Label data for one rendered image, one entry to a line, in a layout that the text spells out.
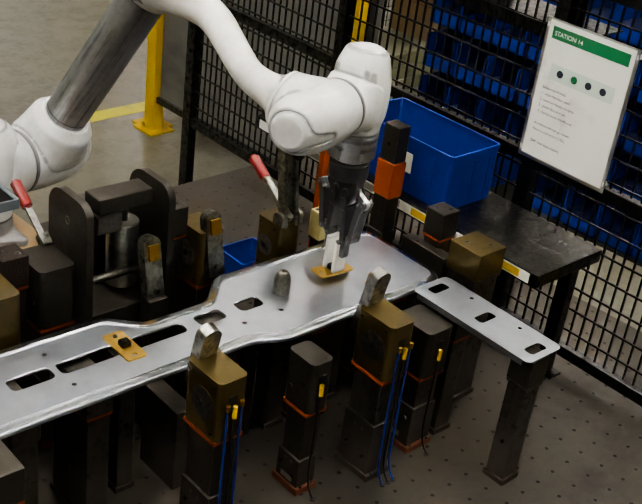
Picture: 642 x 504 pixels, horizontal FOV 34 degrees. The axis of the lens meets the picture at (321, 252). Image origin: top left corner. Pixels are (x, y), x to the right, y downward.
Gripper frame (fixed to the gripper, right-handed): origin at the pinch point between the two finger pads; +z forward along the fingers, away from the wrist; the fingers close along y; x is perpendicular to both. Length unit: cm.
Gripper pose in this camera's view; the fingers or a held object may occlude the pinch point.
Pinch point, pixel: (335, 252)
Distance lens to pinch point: 203.5
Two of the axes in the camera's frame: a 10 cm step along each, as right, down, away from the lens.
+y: 6.6, 4.4, -6.1
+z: -1.3, 8.6, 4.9
